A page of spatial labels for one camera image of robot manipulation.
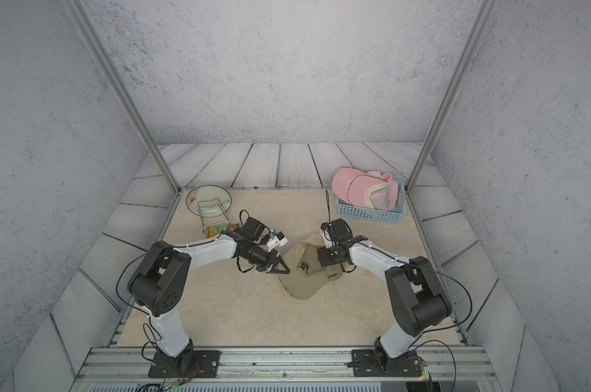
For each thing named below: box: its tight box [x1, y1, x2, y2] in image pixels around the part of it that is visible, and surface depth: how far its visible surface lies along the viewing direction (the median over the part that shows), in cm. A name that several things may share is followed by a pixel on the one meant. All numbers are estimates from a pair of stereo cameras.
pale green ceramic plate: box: [186, 184, 233, 218], surface depth 102 cm
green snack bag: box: [205, 223, 240, 239], surface depth 104 cm
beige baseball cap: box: [277, 233, 343, 300], surface depth 90 cm
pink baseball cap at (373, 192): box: [346, 173, 399, 212], surface depth 113 cm
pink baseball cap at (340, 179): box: [331, 167, 367, 205], surface depth 113 cm
